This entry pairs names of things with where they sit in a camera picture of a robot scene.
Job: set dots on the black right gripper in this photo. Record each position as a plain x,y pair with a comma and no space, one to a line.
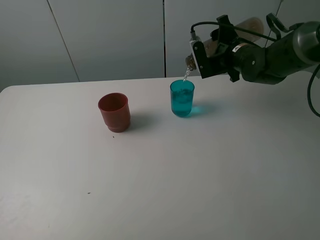
240,57

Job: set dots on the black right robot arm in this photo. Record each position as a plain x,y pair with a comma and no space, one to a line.
295,49

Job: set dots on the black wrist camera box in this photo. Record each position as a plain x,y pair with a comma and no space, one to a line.
204,60

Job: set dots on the red plastic cup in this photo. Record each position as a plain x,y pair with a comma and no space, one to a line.
114,108

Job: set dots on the teal translucent plastic cup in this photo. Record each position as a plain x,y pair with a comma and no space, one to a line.
181,97

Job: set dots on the smoky translucent water bottle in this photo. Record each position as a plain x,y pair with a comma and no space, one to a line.
252,24

